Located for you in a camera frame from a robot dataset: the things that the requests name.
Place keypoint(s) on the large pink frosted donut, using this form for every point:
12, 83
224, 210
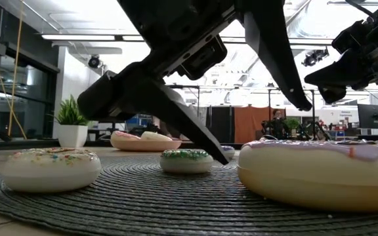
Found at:
123, 135

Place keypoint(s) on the pink plate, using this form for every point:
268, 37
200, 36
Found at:
143, 146

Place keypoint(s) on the large purple frosted donut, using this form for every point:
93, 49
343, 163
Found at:
307, 177

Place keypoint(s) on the black computer monitor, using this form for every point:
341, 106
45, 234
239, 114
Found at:
372, 116

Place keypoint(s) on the orange curtain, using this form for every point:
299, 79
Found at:
248, 124

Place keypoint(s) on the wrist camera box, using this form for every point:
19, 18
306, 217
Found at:
351, 36
202, 59

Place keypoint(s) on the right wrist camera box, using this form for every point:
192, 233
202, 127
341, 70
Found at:
351, 36

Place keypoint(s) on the small green frosted donut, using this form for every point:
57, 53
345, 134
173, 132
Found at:
182, 164

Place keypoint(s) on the person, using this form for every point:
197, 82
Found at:
277, 114

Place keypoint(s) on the background green plant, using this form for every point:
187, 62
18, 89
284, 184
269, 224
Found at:
294, 124

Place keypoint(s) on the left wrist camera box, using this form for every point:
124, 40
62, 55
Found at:
202, 59

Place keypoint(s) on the small blue frosted donut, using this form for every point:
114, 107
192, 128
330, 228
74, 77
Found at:
230, 151

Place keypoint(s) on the large white frosted donut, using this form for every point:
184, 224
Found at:
154, 136

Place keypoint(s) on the round dark grey woven placemat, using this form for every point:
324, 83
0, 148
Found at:
143, 203

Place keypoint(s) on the black ceiling spotlight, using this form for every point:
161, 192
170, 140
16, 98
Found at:
313, 57
94, 61

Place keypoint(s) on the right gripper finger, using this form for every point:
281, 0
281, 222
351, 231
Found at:
340, 73

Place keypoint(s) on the black aluminium table frame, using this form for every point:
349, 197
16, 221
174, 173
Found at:
28, 143

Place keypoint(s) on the green plant in white pot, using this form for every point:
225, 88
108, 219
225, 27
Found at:
72, 136

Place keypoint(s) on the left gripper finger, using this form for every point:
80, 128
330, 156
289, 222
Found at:
274, 42
182, 118

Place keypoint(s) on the black curtain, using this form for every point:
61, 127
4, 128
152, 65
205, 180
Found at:
222, 124

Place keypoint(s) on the small white sprinkled donut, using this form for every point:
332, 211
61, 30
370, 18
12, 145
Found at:
51, 173

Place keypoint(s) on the background black robot arm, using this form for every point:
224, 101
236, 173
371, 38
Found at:
313, 129

